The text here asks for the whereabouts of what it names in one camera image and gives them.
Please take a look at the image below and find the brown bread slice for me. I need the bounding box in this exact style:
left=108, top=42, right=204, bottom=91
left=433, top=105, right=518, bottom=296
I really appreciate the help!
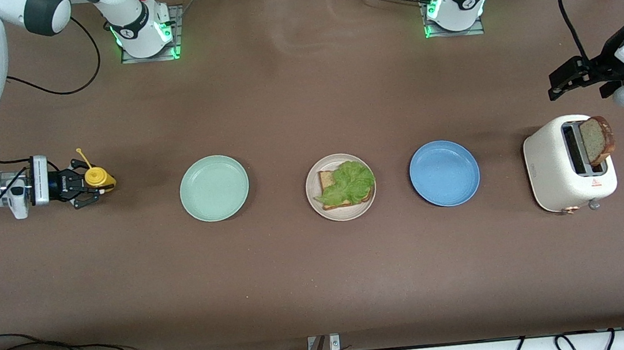
left=317, top=165, right=377, bottom=212
left=577, top=114, right=619, bottom=175

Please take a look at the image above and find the yellow mustard squeeze bottle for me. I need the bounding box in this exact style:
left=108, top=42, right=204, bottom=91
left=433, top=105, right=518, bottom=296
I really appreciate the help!
left=74, top=144, right=117, bottom=196

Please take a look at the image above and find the blue plate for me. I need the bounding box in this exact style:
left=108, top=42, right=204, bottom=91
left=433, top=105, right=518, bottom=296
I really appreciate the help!
left=406, top=136, right=484, bottom=210

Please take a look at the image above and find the green lettuce leaf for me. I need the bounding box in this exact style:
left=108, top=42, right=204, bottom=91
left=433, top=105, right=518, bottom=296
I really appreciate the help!
left=310, top=158, right=378, bottom=210

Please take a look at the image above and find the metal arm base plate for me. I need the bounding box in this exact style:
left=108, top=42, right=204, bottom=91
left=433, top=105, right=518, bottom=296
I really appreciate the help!
left=418, top=0, right=486, bottom=41
left=116, top=4, right=188, bottom=65

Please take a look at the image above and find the green plate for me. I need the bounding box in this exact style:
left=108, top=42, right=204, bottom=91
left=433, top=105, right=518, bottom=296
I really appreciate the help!
left=176, top=152, right=253, bottom=225

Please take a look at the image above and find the small metal bracket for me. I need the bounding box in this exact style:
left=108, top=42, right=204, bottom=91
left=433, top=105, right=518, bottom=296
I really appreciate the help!
left=306, top=333, right=343, bottom=350

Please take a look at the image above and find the white toaster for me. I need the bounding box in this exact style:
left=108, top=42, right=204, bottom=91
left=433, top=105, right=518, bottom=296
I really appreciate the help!
left=520, top=111, right=622, bottom=217

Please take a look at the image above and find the beige plate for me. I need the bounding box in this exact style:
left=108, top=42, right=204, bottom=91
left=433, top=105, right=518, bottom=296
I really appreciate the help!
left=302, top=150, right=379, bottom=225

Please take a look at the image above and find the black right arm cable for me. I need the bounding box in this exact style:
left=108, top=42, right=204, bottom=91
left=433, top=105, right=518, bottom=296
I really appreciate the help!
left=0, top=12, right=115, bottom=200

